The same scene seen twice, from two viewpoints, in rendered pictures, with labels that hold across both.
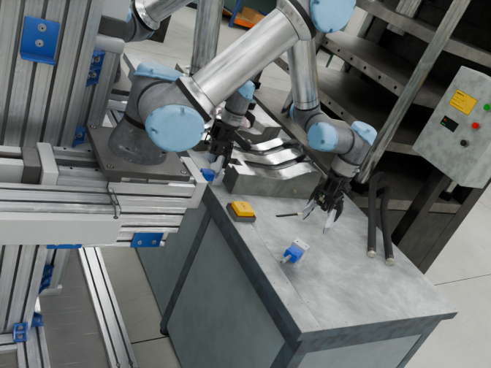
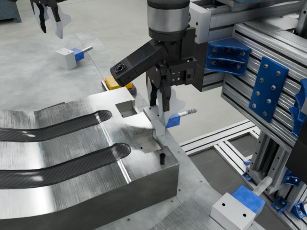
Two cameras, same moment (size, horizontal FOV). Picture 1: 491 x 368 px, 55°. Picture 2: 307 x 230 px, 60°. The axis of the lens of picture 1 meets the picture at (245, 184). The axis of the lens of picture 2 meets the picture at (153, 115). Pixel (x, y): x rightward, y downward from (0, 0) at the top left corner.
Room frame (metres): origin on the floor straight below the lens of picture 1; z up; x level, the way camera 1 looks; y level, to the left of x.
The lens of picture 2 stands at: (2.01, 0.21, 1.23)
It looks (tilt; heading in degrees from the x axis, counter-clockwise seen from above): 38 degrees down; 193
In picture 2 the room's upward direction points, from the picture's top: straight up
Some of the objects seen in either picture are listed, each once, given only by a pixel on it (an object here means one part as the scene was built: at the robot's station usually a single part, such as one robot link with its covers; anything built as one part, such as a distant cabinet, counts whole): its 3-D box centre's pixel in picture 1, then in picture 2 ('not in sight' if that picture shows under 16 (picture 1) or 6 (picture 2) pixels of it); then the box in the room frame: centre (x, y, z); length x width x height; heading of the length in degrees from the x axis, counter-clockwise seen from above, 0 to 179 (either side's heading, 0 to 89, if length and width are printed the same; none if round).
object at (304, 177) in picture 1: (276, 165); (17, 166); (1.76, -0.08, 0.87); 0.50 x 0.26 x 0.14; 127
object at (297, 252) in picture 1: (291, 255); (77, 54); (1.25, -0.22, 0.83); 0.13 x 0.05 x 0.05; 156
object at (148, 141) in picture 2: not in sight; (150, 148); (1.67, 0.13, 0.87); 0.05 x 0.05 x 0.04; 37
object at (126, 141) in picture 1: (142, 133); not in sight; (1.08, 0.29, 1.09); 0.15 x 0.15 x 0.10
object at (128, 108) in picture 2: (233, 166); (129, 115); (1.58, 0.07, 0.87); 0.05 x 0.05 x 0.04; 37
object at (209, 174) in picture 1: (204, 174); (172, 116); (1.51, 0.15, 0.83); 0.13 x 0.05 x 0.05; 125
